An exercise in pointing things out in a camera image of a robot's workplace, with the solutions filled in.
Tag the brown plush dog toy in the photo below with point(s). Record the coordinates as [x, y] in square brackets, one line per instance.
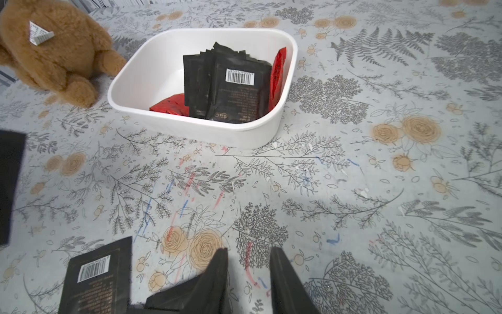
[52, 45]

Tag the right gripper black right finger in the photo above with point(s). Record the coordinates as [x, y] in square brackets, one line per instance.
[288, 294]

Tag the white plastic storage box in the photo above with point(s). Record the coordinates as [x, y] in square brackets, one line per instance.
[155, 72]

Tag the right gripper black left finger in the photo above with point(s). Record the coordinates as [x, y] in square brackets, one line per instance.
[206, 293]

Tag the black tea bag sachet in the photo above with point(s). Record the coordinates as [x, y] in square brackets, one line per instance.
[227, 86]

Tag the red foil tea bag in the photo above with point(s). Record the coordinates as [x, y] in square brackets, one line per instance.
[173, 105]

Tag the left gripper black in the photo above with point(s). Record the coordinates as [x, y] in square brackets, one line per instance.
[12, 152]

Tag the black tea bag pile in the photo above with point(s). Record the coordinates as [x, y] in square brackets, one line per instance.
[99, 281]

